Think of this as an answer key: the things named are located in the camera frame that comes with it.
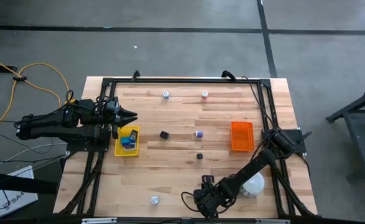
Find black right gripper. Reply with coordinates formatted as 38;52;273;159
193;182;233;218

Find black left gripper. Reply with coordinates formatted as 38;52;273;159
96;95;139;140

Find yellow plastic basket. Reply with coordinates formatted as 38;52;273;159
113;125;141;157

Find white dome lamp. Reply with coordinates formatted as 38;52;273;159
243;172;266;197

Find orange plastic basket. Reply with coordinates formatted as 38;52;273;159
230;121;255;152

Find black beam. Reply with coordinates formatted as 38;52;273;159
0;170;58;196

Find white printed box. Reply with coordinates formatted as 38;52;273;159
0;166;39;218

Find black metal stand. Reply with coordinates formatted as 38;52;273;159
326;85;365;181

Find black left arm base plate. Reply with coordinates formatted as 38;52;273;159
66;136;111;153

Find yellow extension cable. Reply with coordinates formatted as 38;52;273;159
0;52;77;143

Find silver metal bracket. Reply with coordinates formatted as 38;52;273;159
81;217;118;224
256;218;292;224

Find black aluminium frame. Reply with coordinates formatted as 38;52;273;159
53;77;319;218

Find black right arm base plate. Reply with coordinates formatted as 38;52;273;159
262;129;307;154

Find white floor cable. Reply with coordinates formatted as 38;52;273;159
0;142;68;172

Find black clamp handle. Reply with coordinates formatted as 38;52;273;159
297;130;313;144

